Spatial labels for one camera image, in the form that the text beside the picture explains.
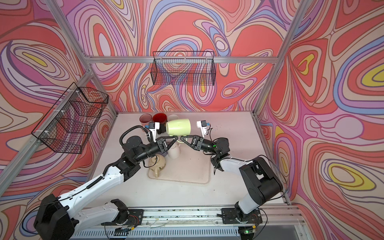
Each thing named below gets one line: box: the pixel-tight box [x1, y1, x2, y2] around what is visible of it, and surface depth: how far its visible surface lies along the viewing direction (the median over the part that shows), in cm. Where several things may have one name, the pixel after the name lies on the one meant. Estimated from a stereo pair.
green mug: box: [166, 118, 191, 143], surface depth 69 cm
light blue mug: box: [167, 114, 179, 122], surface depth 106 cm
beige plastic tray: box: [148, 144, 211, 184], surface depth 90 cm
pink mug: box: [139, 113, 153, 127], surface depth 104 cm
